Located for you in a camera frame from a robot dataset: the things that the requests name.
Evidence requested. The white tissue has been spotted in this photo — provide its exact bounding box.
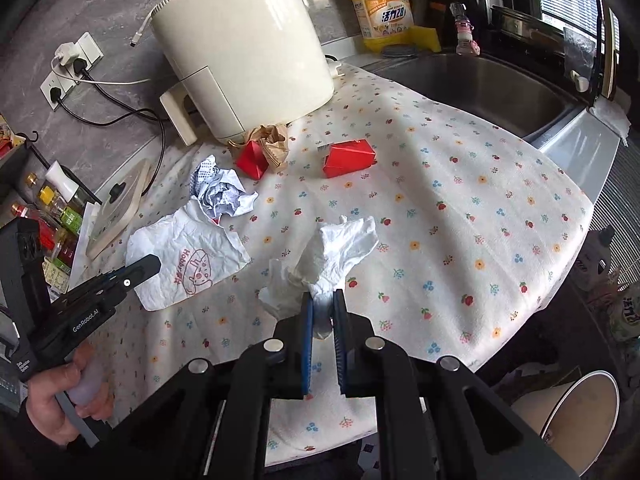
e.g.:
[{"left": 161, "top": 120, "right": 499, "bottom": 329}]
[{"left": 258, "top": 216, "right": 378, "bottom": 339}]

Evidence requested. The white printed paper bag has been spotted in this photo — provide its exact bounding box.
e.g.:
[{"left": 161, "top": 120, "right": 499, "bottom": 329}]
[{"left": 125, "top": 198, "right": 250, "bottom": 312}]

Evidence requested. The blue white wrapper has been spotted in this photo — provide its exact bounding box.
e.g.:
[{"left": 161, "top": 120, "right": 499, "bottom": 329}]
[{"left": 190, "top": 155, "right": 258, "bottom": 223}]

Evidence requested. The red carton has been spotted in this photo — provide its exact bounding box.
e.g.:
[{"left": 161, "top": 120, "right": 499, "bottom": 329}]
[{"left": 317, "top": 139, "right": 376, "bottom": 178}]

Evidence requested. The red paper piece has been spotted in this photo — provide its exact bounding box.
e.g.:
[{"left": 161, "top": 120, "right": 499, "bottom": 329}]
[{"left": 235, "top": 141, "right": 269, "bottom": 181}]

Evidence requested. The paper trash bucket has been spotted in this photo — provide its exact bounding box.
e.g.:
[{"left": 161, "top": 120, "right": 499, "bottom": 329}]
[{"left": 511, "top": 370, "right": 620, "bottom": 474}]

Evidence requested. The floral white tablecloth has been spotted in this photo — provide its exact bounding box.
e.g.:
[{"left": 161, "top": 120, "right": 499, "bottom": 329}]
[{"left": 69, "top": 62, "right": 597, "bottom": 468}]

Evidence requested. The brown paper wrapper by fryer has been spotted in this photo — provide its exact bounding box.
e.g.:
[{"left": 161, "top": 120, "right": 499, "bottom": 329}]
[{"left": 227, "top": 122, "right": 290, "bottom": 171}]

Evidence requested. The cream air fryer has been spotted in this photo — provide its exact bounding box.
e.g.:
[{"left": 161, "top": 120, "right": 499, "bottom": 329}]
[{"left": 149, "top": 0, "right": 334, "bottom": 144}]

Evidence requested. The stainless steel sink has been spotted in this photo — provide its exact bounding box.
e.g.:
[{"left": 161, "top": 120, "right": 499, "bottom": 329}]
[{"left": 364, "top": 53, "right": 584, "bottom": 142}]

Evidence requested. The white green detergent refill bag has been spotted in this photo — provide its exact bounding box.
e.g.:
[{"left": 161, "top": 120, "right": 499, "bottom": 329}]
[{"left": 608, "top": 282, "right": 640, "bottom": 342}]

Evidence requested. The yellow sponge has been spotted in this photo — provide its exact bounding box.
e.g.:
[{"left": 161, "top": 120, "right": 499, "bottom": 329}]
[{"left": 409, "top": 25, "right": 442, "bottom": 53}]

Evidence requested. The small pink bottle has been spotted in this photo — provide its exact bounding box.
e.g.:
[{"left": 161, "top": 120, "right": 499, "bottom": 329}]
[{"left": 449, "top": 2, "right": 480, "bottom": 56}]

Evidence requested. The yellow detergent bottle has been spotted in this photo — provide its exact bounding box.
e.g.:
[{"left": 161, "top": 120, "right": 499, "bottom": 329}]
[{"left": 352, "top": 0, "right": 413, "bottom": 53}]

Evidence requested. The white cloth on counter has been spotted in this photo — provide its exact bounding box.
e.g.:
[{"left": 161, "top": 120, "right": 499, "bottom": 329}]
[{"left": 589, "top": 96, "right": 631, "bottom": 146}]

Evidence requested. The black dish rack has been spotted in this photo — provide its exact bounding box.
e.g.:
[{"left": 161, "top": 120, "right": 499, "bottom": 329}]
[{"left": 476, "top": 0, "right": 620, "bottom": 94}]

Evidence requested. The wooden cutting board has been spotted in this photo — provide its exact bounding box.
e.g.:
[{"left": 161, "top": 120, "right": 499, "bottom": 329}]
[{"left": 600, "top": 0, "right": 618, "bottom": 101}]

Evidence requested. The white wall socket strip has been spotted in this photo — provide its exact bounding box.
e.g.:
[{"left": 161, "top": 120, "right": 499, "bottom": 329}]
[{"left": 40, "top": 32, "right": 103, "bottom": 110}]

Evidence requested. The black power cable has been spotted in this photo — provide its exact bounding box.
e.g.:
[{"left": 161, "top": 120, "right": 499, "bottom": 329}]
[{"left": 49, "top": 58, "right": 202, "bottom": 196}]

